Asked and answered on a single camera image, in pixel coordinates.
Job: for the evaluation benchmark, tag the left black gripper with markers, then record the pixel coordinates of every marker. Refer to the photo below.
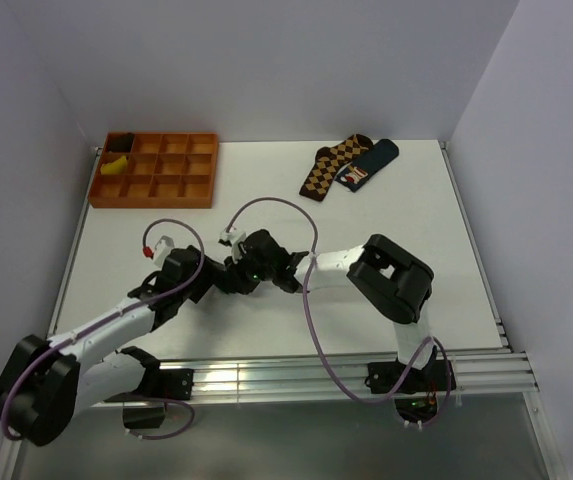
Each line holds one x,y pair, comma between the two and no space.
208,271

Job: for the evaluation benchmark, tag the orange compartment tray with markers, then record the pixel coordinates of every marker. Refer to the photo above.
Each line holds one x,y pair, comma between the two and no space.
166,170

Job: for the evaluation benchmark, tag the rolled yellow sock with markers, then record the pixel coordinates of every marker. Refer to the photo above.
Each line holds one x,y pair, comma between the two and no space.
115,167

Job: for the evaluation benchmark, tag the brown argyle sock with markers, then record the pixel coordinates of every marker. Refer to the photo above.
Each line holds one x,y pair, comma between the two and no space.
328,161

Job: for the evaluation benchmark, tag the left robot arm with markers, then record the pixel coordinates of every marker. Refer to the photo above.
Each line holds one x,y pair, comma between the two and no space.
86,346

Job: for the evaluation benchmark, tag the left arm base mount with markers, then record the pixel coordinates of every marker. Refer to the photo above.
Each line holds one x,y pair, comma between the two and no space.
166,388

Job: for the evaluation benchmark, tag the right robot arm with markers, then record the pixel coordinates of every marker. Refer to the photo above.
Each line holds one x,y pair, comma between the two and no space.
395,282

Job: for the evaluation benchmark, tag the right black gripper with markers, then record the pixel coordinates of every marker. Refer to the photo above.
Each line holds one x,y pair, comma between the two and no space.
237,272

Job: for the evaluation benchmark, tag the navy snowman sock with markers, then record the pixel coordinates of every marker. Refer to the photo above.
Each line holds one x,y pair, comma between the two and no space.
360,171

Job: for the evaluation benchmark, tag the rolled black sock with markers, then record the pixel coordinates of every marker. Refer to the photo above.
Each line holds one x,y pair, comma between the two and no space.
119,143

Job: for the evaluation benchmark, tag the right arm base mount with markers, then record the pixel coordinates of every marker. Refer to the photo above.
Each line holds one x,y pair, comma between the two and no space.
420,389

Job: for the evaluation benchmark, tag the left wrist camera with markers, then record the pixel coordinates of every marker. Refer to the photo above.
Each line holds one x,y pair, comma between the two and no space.
160,251

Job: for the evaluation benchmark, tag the aluminium front rail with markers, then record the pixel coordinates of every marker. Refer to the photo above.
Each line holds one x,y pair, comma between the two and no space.
276,377

